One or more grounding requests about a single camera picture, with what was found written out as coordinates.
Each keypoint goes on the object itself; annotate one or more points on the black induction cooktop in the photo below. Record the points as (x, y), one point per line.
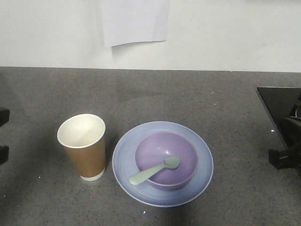
(281, 102)

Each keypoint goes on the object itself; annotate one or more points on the light blue plate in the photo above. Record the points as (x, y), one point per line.
(123, 164)

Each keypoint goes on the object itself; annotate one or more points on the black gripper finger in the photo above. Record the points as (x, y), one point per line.
(4, 116)
(292, 129)
(287, 159)
(4, 154)

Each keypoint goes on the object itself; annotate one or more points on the brown paper cup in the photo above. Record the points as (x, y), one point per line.
(82, 137)

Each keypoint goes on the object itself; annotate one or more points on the white paper sheet on wall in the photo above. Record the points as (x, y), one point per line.
(130, 21)

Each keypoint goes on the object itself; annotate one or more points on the pale green plastic spoon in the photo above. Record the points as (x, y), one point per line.
(169, 163)

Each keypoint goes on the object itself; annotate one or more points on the purple plastic bowl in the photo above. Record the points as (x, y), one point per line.
(153, 149)

